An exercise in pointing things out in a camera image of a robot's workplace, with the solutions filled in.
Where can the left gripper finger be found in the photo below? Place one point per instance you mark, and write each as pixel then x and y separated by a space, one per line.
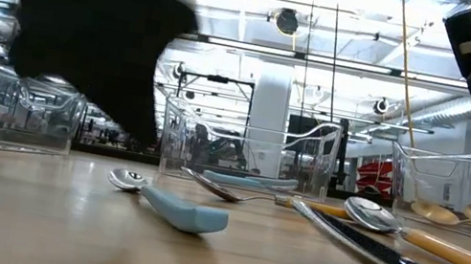
pixel 134 99

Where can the wooden spoons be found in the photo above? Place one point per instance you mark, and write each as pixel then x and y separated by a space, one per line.
pixel 435 214

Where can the white pillar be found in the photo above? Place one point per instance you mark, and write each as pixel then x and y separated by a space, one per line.
pixel 272 100

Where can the long ceiling light bar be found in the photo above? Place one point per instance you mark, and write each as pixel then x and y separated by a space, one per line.
pixel 278 52

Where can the red machine cover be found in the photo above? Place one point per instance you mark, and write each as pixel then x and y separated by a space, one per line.
pixel 376 176

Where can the black monitor screen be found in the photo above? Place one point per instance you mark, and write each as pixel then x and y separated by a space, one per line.
pixel 340 160

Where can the black gantry frame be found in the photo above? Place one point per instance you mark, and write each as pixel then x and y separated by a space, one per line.
pixel 218 79

